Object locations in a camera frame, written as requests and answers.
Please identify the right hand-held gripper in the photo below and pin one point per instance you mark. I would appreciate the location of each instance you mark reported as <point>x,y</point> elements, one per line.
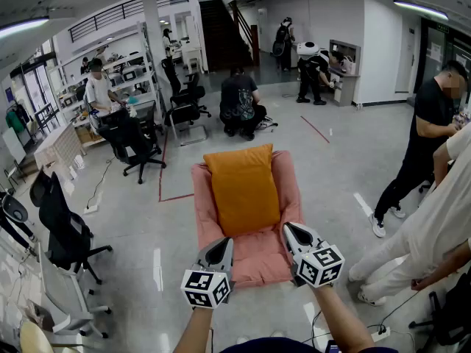
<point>322,270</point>

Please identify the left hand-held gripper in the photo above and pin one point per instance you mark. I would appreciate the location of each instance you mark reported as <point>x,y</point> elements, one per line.
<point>200,285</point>

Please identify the orange pillow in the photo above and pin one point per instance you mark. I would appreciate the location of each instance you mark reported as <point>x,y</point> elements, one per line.
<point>243,189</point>

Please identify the person's right forearm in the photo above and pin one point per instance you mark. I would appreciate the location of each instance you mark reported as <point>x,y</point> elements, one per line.
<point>342,322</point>

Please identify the person's left forearm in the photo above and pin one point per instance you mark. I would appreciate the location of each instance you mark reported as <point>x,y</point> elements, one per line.
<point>193,333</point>

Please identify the pink cushioned seat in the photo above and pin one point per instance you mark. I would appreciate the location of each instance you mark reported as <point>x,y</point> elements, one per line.
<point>257,259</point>

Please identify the person's dark shirt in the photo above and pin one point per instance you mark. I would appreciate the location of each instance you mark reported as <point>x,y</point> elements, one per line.
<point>276,346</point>

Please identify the black chest-worn phone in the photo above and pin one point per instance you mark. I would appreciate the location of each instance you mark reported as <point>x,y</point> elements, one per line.
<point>333,348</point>

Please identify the white power strip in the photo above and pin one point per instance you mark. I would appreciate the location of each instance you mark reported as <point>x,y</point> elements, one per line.
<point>91,209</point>
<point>380,335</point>

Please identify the black cantilever chair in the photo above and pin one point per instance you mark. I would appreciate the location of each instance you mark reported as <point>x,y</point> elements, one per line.
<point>184,114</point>

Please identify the black mesh office chair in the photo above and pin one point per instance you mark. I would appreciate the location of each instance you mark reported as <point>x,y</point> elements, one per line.
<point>62,226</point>

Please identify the dark desk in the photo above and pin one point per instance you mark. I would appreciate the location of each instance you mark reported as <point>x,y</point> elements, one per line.
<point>143,107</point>

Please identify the white grey office chair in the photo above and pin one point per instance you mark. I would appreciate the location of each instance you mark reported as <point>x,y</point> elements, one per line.
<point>55,296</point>

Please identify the white glove pair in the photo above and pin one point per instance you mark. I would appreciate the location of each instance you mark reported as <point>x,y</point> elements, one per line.
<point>133,112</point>

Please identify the teal cloth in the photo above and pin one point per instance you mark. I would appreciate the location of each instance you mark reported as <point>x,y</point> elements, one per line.
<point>132,100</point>

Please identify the white handbag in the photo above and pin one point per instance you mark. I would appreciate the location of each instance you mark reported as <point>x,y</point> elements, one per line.
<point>349,66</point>

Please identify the black high-back office chair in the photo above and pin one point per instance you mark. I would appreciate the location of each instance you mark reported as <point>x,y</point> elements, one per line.
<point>173,75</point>

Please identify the beige lattice cabinet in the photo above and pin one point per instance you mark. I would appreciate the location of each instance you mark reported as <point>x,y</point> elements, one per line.
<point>59,149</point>

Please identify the white microwave oven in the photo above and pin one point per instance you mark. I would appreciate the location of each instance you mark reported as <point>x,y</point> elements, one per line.
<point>129,75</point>
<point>115,80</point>

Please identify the cream chair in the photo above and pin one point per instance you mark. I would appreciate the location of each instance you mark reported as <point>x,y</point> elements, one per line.
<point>33,340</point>

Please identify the small white table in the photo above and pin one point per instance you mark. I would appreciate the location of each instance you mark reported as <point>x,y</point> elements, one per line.
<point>191,55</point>

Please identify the white cluttered table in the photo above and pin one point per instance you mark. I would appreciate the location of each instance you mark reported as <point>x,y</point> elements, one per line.
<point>14,289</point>

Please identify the white shelf rack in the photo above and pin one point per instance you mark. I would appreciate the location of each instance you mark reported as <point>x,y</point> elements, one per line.
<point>147,61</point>

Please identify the dark staircase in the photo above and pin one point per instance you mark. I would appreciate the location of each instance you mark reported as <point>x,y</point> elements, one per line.
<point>221,35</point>

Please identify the white board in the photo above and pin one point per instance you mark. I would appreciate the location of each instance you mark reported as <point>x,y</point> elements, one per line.
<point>14,145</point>

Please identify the clothes rack with green garment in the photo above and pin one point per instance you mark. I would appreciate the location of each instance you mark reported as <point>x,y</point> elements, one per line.
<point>13,120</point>

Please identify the long ceiling light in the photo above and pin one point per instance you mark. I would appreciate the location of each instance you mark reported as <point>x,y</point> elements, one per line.
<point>419,9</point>
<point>22,27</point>

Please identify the black mezzanine railing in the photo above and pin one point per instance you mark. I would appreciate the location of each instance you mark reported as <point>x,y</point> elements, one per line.
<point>125,9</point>

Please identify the grey wall cabinet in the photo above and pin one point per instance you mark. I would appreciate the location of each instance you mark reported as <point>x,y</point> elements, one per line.
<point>346,90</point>

